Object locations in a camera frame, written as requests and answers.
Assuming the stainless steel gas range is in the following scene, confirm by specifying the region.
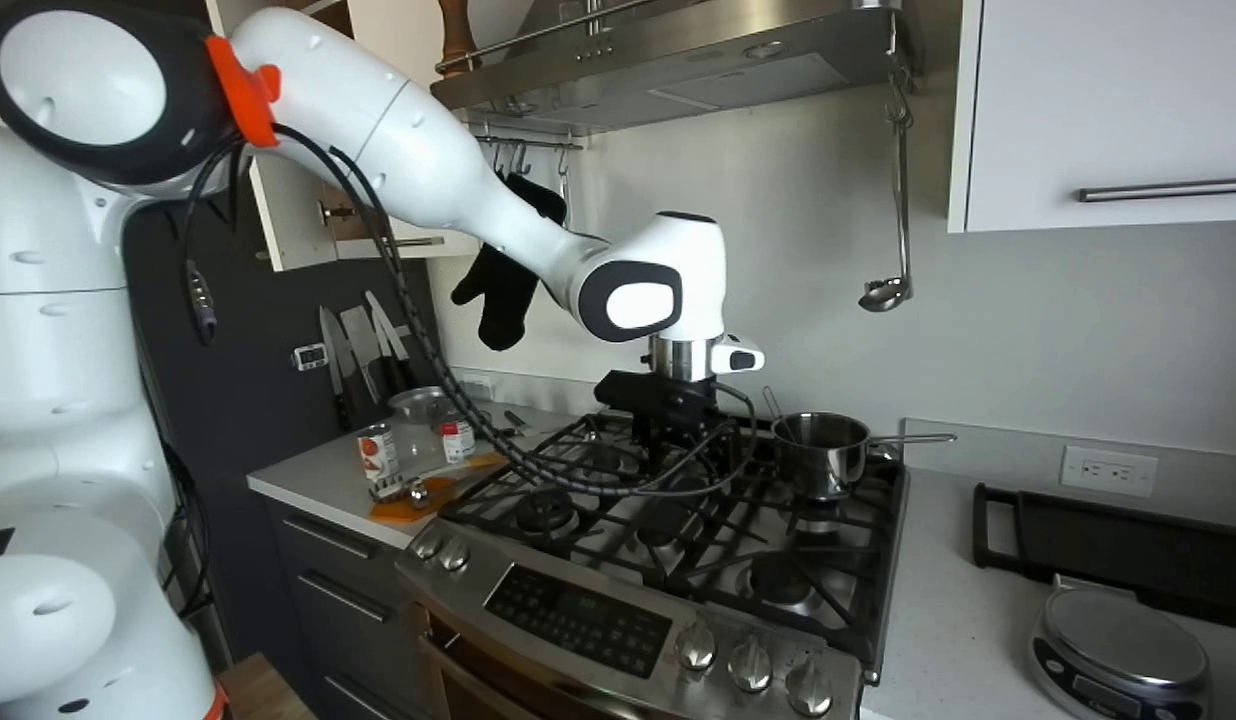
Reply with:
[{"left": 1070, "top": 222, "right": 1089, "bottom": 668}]
[{"left": 397, "top": 396, "right": 913, "bottom": 720}]

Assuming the dark grey refrigerator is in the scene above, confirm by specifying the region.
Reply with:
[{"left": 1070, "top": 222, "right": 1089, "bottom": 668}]
[{"left": 121, "top": 197, "right": 448, "bottom": 670}]

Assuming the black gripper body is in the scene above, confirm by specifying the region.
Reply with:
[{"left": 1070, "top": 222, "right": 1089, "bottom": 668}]
[{"left": 592, "top": 366, "right": 727, "bottom": 447}]

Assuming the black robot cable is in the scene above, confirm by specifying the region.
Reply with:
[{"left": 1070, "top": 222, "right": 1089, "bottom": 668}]
[{"left": 172, "top": 122, "right": 768, "bottom": 502}]

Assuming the wall knife rack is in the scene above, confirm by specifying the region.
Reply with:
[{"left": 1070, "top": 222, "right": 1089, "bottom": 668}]
[{"left": 314, "top": 291, "right": 419, "bottom": 404}]

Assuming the orange cable clamp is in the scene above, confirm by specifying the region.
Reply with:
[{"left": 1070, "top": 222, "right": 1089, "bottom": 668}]
[{"left": 202, "top": 33, "right": 290, "bottom": 151}]

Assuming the white wall cabinet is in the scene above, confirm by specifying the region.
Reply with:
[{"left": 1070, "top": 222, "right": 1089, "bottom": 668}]
[
  {"left": 205, "top": 0, "right": 490, "bottom": 274},
  {"left": 944, "top": 0, "right": 1236, "bottom": 234}
]

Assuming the black oven mitt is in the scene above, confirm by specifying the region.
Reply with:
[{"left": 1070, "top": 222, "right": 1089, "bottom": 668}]
[{"left": 448, "top": 171, "right": 574, "bottom": 352}]

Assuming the silver cabinet bar handle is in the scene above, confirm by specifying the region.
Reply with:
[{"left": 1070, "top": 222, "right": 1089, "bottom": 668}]
[{"left": 1074, "top": 171, "right": 1236, "bottom": 207}]

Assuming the hanging steel ladle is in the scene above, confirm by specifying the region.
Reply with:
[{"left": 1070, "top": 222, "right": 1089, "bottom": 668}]
[{"left": 855, "top": 37, "right": 915, "bottom": 314}]

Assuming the tomato label tin can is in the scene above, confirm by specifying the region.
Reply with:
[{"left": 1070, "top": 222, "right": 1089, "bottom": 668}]
[{"left": 354, "top": 421, "right": 407, "bottom": 500}]

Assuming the small black pot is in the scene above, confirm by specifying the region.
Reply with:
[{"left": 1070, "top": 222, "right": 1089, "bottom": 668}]
[{"left": 774, "top": 409, "right": 960, "bottom": 507}]

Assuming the round silver kitchen scale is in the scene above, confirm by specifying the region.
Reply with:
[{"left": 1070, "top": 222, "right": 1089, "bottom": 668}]
[{"left": 1026, "top": 585, "right": 1221, "bottom": 720}]

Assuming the orange hexagonal trivet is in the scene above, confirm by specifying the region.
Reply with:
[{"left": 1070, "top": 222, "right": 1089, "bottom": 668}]
[{"left": 368, "top": 450, "right": 511, "bottom": 528}]

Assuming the red white soup can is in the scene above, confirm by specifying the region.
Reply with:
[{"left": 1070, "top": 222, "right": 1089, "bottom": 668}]
[{"left": 433, "top": 416, "right": 480, "bottom": 468}]

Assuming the stainless steel range hood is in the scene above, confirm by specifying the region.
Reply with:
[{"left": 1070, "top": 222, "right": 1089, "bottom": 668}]
[{"left": 427, "top": 0, "right": 968, "bottom": 136}]

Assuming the white wall outlet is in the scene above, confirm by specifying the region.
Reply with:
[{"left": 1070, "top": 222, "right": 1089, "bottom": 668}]
[{"left": 1057, "top": 440, "right": 1165, "bottom": 502}]

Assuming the dark grey lower cabinet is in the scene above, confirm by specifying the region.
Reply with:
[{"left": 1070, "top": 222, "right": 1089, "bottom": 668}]
[{"left": 260, "top": 494, "right": 441, "bottom": 720}]

